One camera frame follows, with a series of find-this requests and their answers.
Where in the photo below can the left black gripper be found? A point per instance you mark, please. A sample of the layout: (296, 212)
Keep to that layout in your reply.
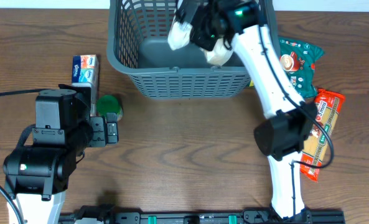
(105, 136)

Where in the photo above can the beige paper pouch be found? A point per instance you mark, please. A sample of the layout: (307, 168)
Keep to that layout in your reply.
(182, 33)

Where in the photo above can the green Nescafe coffee bag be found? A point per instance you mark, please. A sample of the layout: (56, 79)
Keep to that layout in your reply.
(298, 59)

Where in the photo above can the grey plastic basket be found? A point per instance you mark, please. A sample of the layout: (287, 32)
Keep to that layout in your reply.
(138, 47)

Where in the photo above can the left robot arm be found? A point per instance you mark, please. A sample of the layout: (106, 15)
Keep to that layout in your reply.
(38, 169)

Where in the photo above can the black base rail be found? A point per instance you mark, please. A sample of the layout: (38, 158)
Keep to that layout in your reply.
(105, 214)

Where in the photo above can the orange spaghetti packet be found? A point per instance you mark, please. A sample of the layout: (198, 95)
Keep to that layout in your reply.
(329, 105)

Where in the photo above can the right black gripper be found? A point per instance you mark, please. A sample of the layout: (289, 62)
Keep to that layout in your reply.
(197, 39)

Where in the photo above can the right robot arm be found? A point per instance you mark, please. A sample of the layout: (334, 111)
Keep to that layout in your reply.
(288, 118)

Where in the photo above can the Kleenex tissue multipack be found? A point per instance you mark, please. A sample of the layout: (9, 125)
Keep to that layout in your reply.
(85, 73)

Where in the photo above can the green lid glass jar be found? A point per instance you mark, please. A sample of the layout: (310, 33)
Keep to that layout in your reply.
(109, 104)

